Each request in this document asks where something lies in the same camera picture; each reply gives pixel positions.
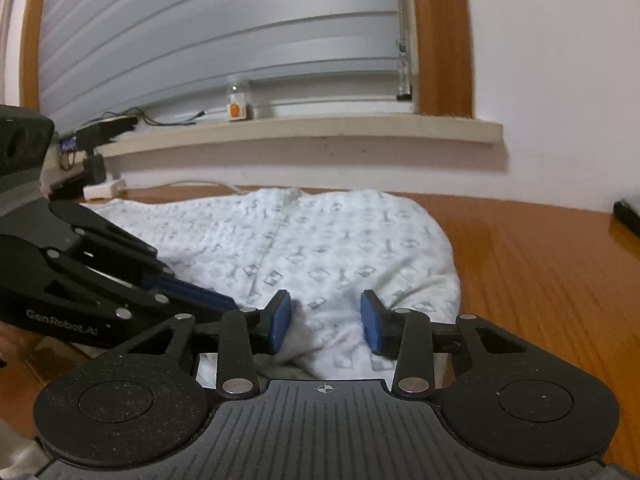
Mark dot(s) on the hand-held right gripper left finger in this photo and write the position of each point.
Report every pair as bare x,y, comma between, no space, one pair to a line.
280,322

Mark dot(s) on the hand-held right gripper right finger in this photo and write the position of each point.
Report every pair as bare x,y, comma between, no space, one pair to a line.
372,322

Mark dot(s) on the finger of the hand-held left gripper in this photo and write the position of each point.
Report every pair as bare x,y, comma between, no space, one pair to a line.
130,250
125,305

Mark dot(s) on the white patterned pajama shirt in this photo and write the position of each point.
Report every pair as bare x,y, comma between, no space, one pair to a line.
325,260

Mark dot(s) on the white power strip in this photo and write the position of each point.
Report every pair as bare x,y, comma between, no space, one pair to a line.
102,187

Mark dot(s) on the black power adapter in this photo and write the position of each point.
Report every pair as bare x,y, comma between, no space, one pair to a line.
94,167

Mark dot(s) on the glass jar with orange label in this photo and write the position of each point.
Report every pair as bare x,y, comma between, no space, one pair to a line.
237,100

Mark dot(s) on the beige window sill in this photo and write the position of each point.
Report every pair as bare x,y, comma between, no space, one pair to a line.
300,132

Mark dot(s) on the grey window blind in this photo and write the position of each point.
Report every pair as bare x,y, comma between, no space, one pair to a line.
225,30

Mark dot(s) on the black folded garment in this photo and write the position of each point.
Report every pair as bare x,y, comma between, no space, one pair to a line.
627,215

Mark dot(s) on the wooden window frame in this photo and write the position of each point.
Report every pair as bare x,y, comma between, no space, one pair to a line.
440,40

